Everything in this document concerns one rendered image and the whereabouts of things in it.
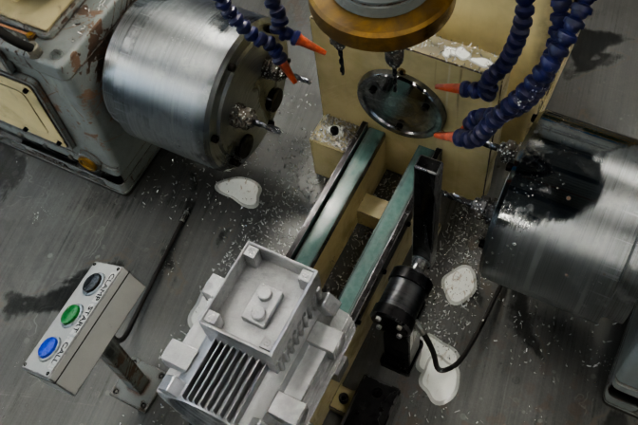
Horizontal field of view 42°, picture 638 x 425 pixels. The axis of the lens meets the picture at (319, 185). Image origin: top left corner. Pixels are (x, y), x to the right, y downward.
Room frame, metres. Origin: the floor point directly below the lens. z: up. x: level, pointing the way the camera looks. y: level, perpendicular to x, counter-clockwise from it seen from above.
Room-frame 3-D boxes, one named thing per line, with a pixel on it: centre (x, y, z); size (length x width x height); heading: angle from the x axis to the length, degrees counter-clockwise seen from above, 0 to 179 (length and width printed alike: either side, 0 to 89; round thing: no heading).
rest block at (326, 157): (0.80, -0.04, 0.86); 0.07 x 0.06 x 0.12; 55
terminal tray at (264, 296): (0.41, 0.09, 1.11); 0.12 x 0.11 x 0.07; 145
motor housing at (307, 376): (0.38, 0.12, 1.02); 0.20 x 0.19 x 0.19; 145
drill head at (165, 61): (0.88, 0.20, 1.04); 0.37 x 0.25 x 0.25; 55
